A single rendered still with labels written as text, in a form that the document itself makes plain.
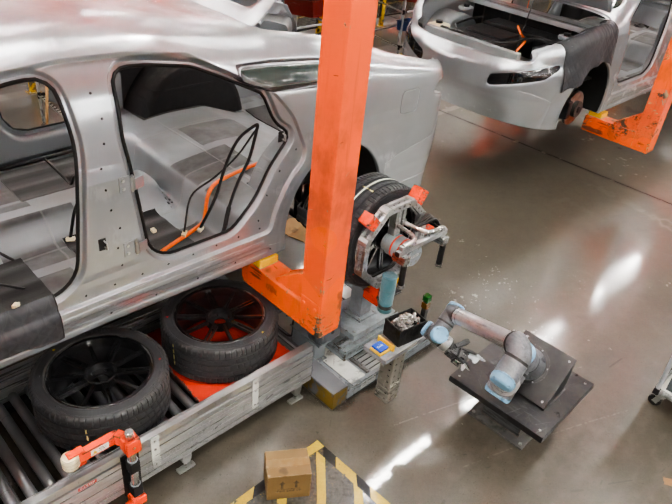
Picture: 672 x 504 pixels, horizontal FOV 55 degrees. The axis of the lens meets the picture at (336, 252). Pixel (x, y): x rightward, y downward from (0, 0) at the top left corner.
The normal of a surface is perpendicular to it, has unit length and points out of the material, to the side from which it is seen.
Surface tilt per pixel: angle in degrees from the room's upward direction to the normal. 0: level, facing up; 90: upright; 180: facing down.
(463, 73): 87
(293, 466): 0
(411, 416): 0
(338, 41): 90
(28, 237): 54
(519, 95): 90
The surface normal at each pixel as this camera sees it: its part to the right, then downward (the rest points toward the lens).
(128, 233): 0.69, 0.45
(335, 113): -0.72, 0.33
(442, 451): 0.09, -0.83
